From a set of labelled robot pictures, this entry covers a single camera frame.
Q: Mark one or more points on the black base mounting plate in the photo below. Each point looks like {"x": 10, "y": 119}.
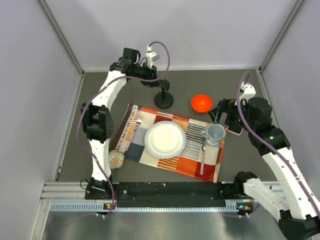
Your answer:
{"x": 169, "y": 194}

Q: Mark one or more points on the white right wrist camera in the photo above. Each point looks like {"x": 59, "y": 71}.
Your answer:
{"x": 247, "y": 91}

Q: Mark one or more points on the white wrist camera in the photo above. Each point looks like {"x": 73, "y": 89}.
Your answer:
{"x": 151, "y": 57}
{"x": 247, "y": 91}

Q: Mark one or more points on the light blue mug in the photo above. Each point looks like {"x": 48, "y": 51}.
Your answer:
{"x": 213, "y": 134}

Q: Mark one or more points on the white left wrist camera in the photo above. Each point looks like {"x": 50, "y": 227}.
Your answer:
{"x": 151, "y": 57}

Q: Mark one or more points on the orange bowl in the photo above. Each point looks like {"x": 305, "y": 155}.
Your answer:
{"x": 201, "y": 103}

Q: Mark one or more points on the white ceramic plate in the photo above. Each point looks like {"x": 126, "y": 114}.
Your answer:
{"x": 165, "y": 140}

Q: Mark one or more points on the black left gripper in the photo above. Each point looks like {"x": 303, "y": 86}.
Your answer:
{"x": 151, "y": 73}

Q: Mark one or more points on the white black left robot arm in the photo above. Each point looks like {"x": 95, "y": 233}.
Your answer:
{"x": 96, "y": 120}

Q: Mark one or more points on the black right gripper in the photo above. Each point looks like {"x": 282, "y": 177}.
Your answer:
{"x": 223, "y": 104}

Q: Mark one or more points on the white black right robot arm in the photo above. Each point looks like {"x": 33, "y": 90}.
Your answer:
{"x": 298, "y": 214}

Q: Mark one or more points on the aluminium rail with cable duct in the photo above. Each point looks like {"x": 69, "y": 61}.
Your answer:
{"x": 70, "y": 197}

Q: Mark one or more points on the black phone pink case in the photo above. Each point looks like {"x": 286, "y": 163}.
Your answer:
{"x": 236, "y": 130}

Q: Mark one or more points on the black phone stand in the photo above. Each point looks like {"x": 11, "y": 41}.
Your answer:
{"x": 163, "y": 99}

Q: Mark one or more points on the small patterned flower dish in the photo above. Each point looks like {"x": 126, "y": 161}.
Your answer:
{"x": 115, "y": 159}

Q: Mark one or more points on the fork with pink handle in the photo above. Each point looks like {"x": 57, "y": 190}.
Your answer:
{"x": 138, "y": 123}

